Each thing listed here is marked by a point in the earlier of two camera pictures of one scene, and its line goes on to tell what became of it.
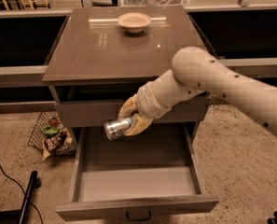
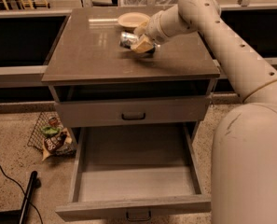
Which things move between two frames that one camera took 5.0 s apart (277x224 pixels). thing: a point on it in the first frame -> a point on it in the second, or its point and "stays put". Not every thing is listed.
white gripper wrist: (149, 100) -> (154, 30)
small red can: (53, 121) stays put
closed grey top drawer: (94, 114) stays put
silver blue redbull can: (116, 129) -> (127, 39)
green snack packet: (49, 131) stays put
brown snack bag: (59, 144) stays put
